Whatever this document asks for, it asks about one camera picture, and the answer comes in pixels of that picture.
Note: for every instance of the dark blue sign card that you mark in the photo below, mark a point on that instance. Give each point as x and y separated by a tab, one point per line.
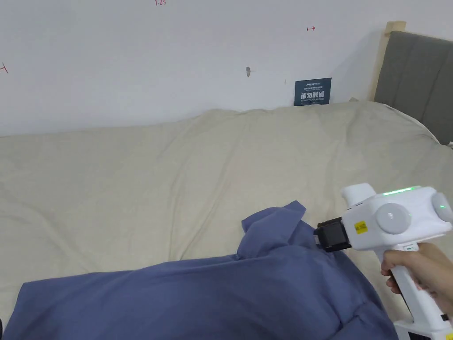
313	91

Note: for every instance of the bed with beige sheet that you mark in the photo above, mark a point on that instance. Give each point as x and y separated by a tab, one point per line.
148	184

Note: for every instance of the dark blue shirt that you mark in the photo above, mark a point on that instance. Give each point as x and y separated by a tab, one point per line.
198	297

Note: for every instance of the grey padded headboard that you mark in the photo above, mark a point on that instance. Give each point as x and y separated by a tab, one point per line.
414	78

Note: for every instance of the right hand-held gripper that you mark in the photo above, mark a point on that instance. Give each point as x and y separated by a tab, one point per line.
389	226

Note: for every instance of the person's right hand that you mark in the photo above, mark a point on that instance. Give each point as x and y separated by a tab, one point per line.
423	272

